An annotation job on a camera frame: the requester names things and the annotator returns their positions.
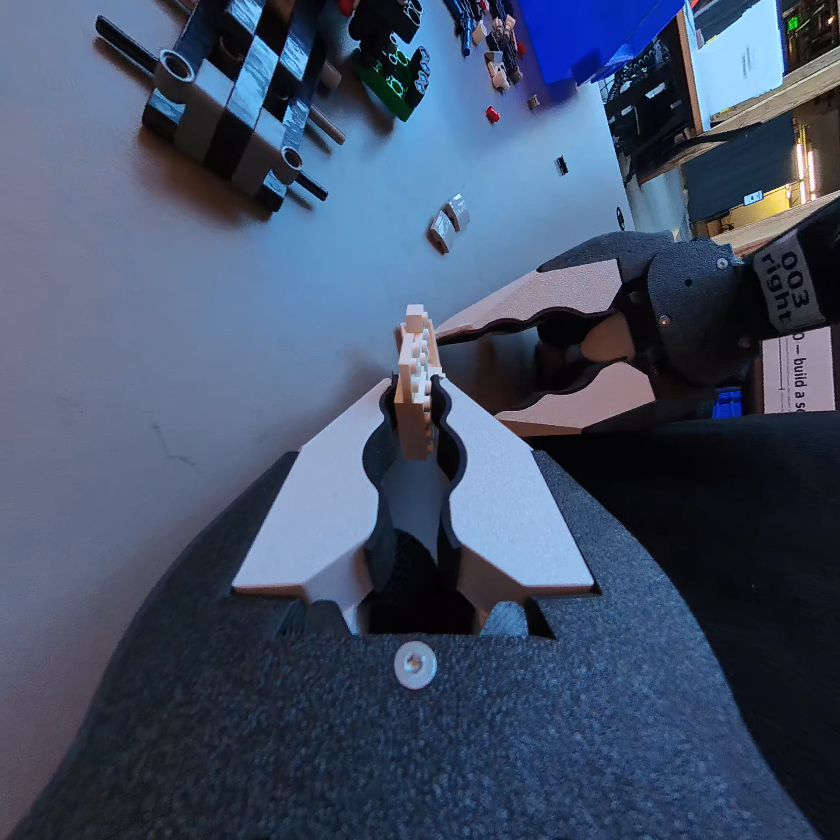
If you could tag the white board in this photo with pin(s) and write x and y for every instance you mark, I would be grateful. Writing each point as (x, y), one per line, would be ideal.
(738, 59)

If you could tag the black grey lego chassis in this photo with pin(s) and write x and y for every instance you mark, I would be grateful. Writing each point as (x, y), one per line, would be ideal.
(223, 98)

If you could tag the small white lego connector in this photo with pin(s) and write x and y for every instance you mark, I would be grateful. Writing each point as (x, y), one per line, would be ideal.
(451, 223)

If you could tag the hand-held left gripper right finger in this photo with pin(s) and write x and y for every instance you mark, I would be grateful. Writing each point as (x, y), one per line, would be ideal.
(512, 518)

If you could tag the pile of small lego pieces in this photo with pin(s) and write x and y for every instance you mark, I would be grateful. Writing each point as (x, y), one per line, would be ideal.
(492, 39)

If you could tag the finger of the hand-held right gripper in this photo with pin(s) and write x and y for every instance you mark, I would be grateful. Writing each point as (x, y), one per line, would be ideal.
(590, 400)
(558, 289)

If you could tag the green black lego assembly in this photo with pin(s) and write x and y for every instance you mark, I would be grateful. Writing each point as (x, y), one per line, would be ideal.
(394, 79)

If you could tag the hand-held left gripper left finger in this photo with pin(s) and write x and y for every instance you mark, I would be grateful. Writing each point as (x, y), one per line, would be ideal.
(315, 518)

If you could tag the blue storage box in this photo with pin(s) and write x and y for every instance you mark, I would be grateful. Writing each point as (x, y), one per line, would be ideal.
(590, 39)

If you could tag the small red lego piece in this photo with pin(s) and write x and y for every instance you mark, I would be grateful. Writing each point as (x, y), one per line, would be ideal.
(493, 114)

